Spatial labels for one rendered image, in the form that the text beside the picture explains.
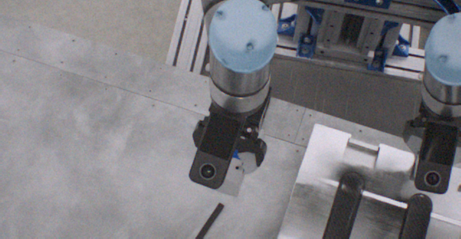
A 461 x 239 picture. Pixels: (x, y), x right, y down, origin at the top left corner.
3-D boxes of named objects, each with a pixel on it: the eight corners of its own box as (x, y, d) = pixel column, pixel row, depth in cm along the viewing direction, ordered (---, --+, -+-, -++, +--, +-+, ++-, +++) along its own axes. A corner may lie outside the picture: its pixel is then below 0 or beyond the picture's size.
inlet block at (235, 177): (233, 114, 140) (234, 97, 136) (263, 123, 140) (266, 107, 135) (204, 187, 134) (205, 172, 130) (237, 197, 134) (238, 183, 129)
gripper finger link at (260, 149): (271, 160, 127) (262, 129, 119) (268, 170, 126) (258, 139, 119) (240, 153, 128) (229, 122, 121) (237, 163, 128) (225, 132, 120)
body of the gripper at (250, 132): (271, 108, 127) (278, 64, 116) (252, 160, 123) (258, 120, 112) (219, 91, 128) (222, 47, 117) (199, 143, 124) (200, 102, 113)
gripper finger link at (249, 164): (276, 148, 133) (266, 116, 126) (263, 183, 131) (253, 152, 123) (256, 144, 134) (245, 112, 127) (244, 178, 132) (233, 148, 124)
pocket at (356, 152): (346, 143, 144) (349, 133, 141) (377, 153, 144) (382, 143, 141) (338, 168, 142) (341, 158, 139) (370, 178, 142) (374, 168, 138)
